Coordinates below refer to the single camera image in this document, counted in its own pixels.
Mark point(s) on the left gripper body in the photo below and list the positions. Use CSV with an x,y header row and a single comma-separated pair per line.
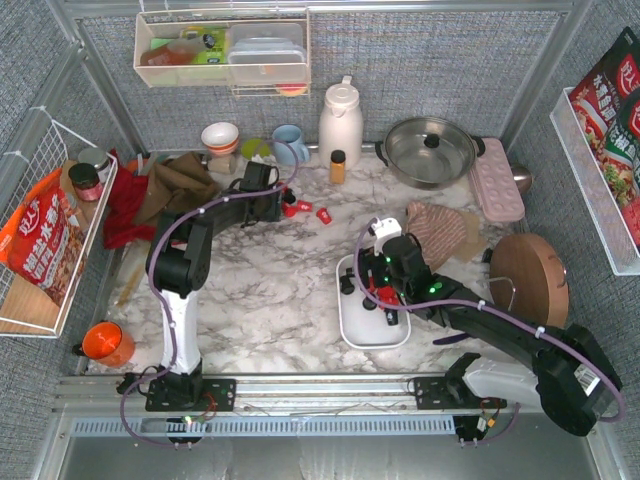
x,y
279,201

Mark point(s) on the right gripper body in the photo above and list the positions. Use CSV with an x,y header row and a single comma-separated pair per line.
x,y
373,279

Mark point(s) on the white storage tray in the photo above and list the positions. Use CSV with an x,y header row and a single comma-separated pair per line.
x,y
367,329

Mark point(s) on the striped pink cloth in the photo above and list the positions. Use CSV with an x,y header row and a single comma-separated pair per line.
x,y
444,233

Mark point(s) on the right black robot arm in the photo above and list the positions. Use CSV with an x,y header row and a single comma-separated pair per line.
x,y
577,384

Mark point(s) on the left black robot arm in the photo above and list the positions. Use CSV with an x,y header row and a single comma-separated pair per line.
x,y
178,264

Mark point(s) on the lone red capsule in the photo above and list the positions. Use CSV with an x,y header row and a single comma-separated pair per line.
x,y
324,216

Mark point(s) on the small glass cup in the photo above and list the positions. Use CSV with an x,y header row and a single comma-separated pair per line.
x,y
223,164

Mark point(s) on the green lid cup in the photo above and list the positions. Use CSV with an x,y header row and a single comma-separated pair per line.
x,y
257,150

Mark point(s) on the blue mug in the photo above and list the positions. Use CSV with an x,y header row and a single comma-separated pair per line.
x,y
288,145

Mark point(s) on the white orange bowl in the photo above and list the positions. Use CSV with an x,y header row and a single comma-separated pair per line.
x,y
220,138

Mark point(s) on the orange spice bottle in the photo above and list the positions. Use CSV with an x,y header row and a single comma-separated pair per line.
x,y
337,171

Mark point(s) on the brown cloth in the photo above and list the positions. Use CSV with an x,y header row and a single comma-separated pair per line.
x,y
177,185

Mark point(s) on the white thermos jug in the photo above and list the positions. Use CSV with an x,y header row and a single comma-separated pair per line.
x,y
341,123

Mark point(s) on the steel pot with lid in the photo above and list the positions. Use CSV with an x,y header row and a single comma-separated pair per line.
x,y
429,153

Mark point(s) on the red cloth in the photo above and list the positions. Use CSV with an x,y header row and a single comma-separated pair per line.
x,y
125,200

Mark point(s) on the pink egg tray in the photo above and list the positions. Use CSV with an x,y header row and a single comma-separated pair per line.
x,y
493,185

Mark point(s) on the round wooden board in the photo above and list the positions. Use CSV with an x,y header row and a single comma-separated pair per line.
x,y
528,278

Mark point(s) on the clear plastic containers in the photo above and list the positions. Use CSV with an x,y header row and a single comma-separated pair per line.
x,y
267,53

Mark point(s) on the green label bottle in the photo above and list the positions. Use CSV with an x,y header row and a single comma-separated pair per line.
x,y
217,44

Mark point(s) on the red jar black lid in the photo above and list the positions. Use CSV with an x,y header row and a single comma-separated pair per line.
x,y
86,182

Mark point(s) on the orange ball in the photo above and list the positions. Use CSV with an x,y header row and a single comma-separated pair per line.
x,y
108,344

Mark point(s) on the red snack bag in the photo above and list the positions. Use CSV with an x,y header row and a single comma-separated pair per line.
x,y
40,244

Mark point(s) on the red seasoning packets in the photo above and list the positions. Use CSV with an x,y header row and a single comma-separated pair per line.
x,y
606,105

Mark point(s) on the cream wall shelf basket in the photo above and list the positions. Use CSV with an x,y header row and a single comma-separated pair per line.
x,y
162,58

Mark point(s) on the white wire basket left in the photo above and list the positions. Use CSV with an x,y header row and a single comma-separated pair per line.
x,y
26,311

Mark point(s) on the white wire basket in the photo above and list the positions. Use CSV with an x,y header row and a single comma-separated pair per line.
x,y
26,311
614,235

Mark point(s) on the white wire basket right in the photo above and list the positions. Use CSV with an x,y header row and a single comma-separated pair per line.
x,y
614,235

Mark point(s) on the metal base rail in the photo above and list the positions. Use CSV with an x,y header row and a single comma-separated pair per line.
x,y
286,406

